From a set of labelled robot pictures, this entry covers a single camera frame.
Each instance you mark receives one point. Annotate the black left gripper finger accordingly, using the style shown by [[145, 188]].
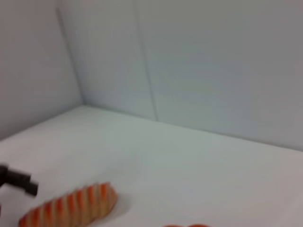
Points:
[[21, 179]]

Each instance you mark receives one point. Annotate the orange striped bread loaf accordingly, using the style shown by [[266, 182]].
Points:
[[71, 205]]

